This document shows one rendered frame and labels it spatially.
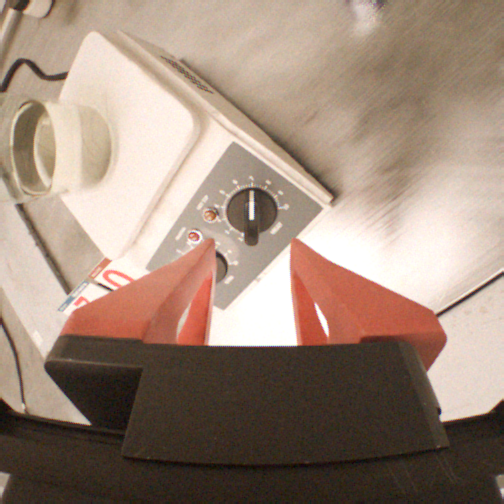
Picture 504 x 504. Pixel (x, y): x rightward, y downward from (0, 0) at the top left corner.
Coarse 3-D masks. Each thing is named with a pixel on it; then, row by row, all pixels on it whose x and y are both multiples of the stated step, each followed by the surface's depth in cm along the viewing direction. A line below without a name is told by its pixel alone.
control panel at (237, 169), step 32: (224, 160) 17; (256, 160) 17; (224, 192) 19; (288, 192) 19; (192, 224) 20; (224, 224) 20; (288, 224) 20; (160, 256) 21; (224, 256) 21; (256, 256) 21; (224, 288) 23
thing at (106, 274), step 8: (112, 264) 28; (120, 264) 28; (128, 264) 28; (104, 272) 29; (112, 272) 29; (120, 272) 29; (128, 272) 29; (136, 272) 29; (144, 272) 29; (104, 280) 30; (112, 280) 30; (120, 280) 30; (128, 280) 30
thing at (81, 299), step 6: (90, 288) 31; (96, 288) 31; (84, 294) 32; (90, 294) 32; (96, 294) 32; (102, 294) 32; (78, 300) 32; (84, 300) 32; (90, 300) 32; (72, 306) 33; (78, 306) 33; (66, 312) 34
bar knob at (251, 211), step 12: (240, 192) 18; (252, 192) 18; (264, 192) 18; (228, 204) 19; (240, 204) 19; (252, 204) 17; (264, 204) 19; (228, 216) 19; (240, 216) 19; (252, 216) 17; (264, 216) 19; (240, 228) 20; (252, 228) 18; (264, 228) 20; (252, 240) 18
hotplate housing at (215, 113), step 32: (160, 64) 17; (192, 96) 17; (224, 128) 17; (256, 128) 20; (192, 160) 18; (288, 160) 19; (192, 192) 19; (320, 192) 19; (160, 224) 20; (128, 256) 22
